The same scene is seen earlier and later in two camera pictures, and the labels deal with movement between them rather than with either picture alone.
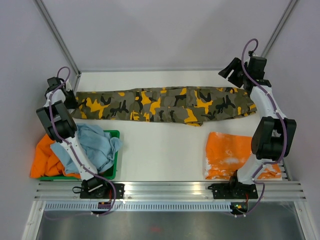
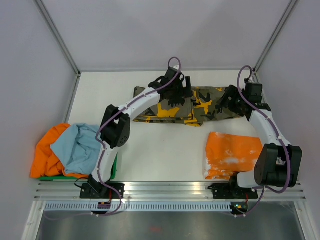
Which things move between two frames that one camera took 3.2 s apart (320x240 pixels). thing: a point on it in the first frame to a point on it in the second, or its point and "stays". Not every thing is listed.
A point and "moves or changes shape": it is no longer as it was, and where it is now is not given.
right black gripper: [236, 65] to [231, 91]
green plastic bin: [109, 173] stays
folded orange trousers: [227, 153] stays
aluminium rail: [271, 190] stays
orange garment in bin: [46, 163] stays
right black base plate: [234, 189] stays
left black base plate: [98, 189] stays
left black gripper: [74, 104] to [184, 92]
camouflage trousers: [191, 105] moves or changes shape
